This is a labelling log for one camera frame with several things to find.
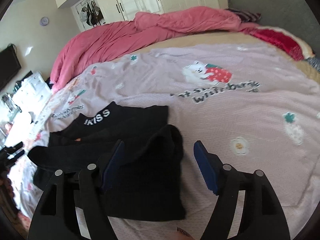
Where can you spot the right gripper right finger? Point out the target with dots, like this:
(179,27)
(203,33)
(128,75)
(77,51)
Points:
(261,217)

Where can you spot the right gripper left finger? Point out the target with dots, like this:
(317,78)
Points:
(55,215)

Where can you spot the black long-sleeve sweater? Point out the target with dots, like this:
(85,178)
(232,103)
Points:
(139,155)

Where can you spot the left hand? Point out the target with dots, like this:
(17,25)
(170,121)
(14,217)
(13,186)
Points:
(8,205)

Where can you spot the right hand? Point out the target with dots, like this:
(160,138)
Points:
(180,234)

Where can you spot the white dresser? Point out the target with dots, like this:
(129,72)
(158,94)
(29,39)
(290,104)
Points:
(27,102)

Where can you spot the strawberry bear print bedsheet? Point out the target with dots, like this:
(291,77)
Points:
(247,103)

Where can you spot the pink duvet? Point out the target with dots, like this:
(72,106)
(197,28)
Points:
(111,41)

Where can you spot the hanging bags on door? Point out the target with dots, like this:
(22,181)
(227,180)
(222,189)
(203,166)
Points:
(91,14)

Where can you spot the blue patterned cloth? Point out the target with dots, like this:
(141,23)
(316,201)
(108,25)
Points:
(314,62)

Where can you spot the red pillow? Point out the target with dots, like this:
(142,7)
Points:
(293,46)

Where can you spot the striped pillow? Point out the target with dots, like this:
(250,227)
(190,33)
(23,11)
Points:
(246,16)

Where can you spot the grey padded headboard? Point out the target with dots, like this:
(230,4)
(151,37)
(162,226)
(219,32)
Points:
(294,16)

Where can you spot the black wall television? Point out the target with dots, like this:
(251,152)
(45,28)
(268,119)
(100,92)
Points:
(9,65)

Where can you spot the purple wall clock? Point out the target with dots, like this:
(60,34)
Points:
(44,21)

